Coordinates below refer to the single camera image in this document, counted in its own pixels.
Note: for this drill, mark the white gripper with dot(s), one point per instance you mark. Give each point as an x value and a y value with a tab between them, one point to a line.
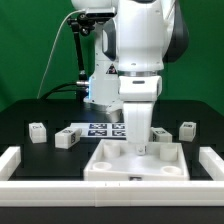
139	95

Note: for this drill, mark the white square table top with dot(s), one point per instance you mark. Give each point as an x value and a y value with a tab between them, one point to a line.
117	160

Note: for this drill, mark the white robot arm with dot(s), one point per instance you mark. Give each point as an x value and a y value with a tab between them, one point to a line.
133	41

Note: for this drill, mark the white fiducial marker sheet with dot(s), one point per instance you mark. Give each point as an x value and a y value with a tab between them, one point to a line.
101	130

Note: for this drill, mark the white u-shaped fence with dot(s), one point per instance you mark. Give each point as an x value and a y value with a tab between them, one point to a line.
101	194

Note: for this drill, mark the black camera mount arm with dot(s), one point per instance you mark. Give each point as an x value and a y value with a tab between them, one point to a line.
80	26

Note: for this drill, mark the black camera on mount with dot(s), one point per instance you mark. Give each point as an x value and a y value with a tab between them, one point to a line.
100	13

